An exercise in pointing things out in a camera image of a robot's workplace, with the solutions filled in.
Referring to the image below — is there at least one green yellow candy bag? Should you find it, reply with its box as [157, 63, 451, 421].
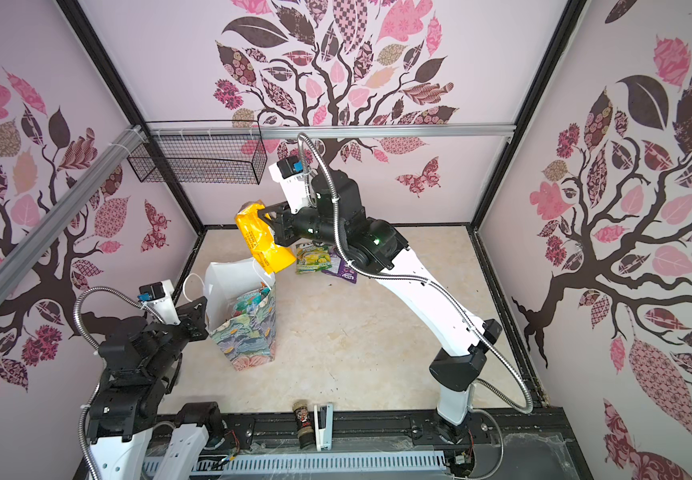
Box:
[295, 243, 332, 274]

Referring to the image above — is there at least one right metal flexible conduit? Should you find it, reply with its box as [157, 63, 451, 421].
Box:
[296, 133, 535, 480]

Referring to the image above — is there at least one aluminium rail left wall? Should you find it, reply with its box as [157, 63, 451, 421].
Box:
[0, 126, 144, 305]

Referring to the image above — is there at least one metal flexible conduit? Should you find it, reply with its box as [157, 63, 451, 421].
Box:
[296, 133, 535, 480]
[72, 286, 143, 480]

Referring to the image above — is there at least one teal Fox's candy bag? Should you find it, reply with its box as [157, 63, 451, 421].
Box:
[230, 287, 271, 318]

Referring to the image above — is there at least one aluminium rail back wall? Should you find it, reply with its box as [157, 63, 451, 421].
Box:
[150, 123, 516, 140]

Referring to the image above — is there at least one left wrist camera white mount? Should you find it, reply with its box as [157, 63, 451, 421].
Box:
[138, 280, 180, 325]

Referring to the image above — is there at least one left metal flexible conduit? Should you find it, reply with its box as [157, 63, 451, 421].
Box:
[72, 286, 143, 480]

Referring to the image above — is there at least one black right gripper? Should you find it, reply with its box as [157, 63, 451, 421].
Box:
[261, 199, 349, 252]

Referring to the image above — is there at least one white slotted cable duct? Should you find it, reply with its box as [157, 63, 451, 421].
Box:
[184, 451, 447, 479]

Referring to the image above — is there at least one purple candy bag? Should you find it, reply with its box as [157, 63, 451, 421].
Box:
[322, 248, 358, 284]

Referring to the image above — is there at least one yellow snack pack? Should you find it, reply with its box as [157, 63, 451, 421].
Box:
[235, 201, 296, 274]

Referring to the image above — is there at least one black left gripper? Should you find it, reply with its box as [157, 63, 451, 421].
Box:
[146, 296, 211, 379]

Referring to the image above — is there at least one small dark spice jar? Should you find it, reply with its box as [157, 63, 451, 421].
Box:
[293, 400, 316, 449]

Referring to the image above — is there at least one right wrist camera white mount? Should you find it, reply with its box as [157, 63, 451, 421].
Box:
[269, 155, 314, 214]

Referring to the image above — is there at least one black wire basket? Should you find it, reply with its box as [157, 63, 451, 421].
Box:
[127, 121, 268, 185]

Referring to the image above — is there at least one floral paper bag white inside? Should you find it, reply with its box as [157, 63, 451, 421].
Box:
[185, 258, 277, 371]

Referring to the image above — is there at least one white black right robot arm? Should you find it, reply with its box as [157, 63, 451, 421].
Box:
[259, 163, 499, 427]

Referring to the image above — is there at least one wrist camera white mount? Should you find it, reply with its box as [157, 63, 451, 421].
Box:
[269, 155, 314, 214]
[138, 280, 180, 325]

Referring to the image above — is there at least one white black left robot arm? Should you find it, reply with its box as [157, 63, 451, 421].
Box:
[80, 296, 226, 479]

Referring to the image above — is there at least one aluminium rail wall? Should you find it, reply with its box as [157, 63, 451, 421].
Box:
[150, 123, 516, 140]
[0, 126, 144, 305]

